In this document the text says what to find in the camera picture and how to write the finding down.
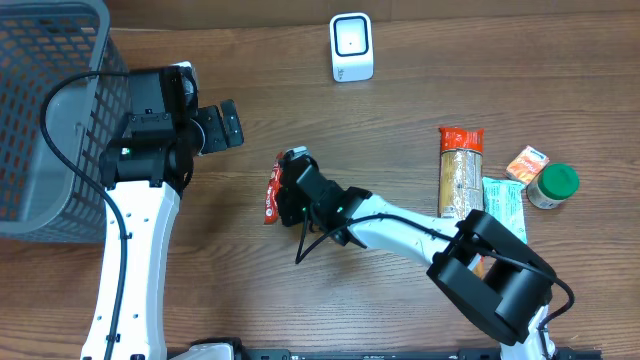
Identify red chocolate bar wrapper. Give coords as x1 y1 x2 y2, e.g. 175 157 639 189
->
264 152 284 224

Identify spaghetti pack orange ends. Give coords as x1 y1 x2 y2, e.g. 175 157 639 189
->
437 126 486 279

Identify teal tissue pack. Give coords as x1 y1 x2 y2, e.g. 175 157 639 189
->
482 177 528 244

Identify orange tissue pack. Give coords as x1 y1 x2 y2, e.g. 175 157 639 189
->
505 145 550 185

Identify grey plastic mesh basket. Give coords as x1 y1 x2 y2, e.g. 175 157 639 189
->
1 0 131 243

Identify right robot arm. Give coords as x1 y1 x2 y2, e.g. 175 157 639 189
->
275 186 557 359

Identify white barcode scanner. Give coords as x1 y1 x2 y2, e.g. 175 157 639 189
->
329 12 374 83

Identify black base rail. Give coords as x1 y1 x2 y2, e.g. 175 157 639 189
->
239 347 604 360

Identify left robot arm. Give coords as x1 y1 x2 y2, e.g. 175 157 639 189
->
80 180 181 359

